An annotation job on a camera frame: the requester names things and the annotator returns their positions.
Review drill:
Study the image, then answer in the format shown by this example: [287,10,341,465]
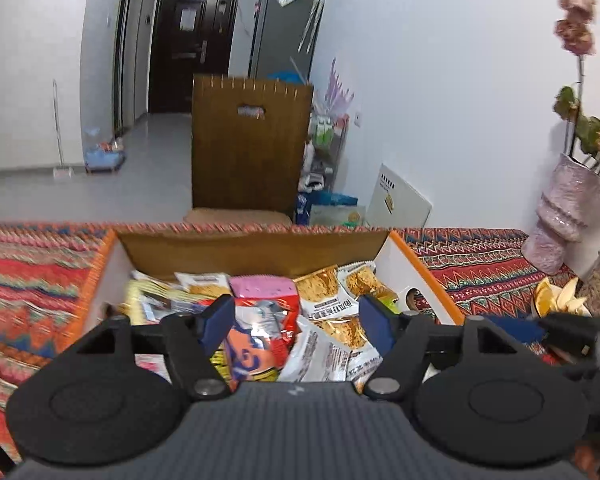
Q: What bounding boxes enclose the brown wooden chair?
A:
[182,73,315,234]

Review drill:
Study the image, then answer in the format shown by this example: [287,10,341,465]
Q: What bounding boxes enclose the blue bag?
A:
[294,190,360,227]

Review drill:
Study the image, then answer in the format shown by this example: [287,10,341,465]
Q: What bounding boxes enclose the dark brown door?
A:
[147,0,244,116]

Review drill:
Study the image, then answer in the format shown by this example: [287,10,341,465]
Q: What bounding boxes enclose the purple fairy wings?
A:
[312,57,356,117]

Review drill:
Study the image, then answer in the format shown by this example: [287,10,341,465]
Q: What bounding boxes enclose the pile of assorted snack packets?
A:
[122,264,401,385]

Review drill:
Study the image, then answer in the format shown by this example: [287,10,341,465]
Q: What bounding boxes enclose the grey refrigerator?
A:
[249,0,329,84]

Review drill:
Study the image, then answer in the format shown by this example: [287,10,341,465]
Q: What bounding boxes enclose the metal storage rack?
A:
[299,112,351,194]

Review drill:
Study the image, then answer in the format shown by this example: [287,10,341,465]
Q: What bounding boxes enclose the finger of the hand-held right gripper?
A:
[484,315,548,347]

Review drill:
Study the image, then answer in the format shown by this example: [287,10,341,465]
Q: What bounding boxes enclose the white board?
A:
[364,162,434,231]

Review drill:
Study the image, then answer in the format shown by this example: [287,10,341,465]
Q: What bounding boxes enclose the pink artificial flowers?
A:
[551,0,600,179]

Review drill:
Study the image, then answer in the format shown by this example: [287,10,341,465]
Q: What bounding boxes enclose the blue plastic toy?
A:
[267,71,311,86]

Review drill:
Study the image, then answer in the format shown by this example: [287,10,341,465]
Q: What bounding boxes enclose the person's right hand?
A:
[572,439,600,480]

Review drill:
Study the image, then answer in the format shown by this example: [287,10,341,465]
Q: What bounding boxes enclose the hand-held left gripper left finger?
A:
[80,294,237,401]

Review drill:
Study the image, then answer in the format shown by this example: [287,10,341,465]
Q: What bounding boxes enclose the green printed bag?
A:
[307,204,367,229]

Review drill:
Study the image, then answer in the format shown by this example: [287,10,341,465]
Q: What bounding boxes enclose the cardboard box with orange edges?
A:
[55,226,467,361]

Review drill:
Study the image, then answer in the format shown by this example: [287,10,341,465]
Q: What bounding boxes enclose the patterned red tablecloth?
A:
[0,221,600,480]

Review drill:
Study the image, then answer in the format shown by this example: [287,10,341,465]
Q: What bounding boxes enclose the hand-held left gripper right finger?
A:
[358,294,526,401]

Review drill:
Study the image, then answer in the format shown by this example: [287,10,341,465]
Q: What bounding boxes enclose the white mop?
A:
[52,78,76,180]

